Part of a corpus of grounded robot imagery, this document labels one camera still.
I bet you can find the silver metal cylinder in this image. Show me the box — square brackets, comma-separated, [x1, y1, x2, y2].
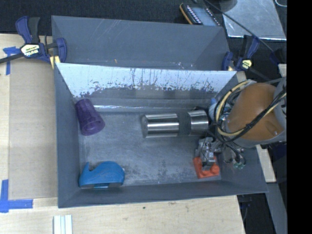
[140, 109, 210, 139]

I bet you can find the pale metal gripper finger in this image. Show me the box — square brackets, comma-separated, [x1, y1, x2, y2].
[195, 148, 205, 167]
[204, 156, 216, 172]

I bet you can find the orange toy brick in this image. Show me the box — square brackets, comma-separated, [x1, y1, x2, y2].
[193, 156, 221, 179]

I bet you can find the purple plastic cup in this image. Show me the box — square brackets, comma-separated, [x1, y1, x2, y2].
[74, 98, 106, 136]

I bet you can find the blue whale-shaped toy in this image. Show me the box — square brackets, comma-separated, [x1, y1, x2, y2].
[78, 161, 126, 189]

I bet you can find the grey metal bin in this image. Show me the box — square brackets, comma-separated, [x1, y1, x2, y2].
[51, 15, 269, 208]

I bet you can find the pale brown flat board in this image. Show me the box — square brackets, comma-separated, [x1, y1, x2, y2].
[8, 57, 59, 201]

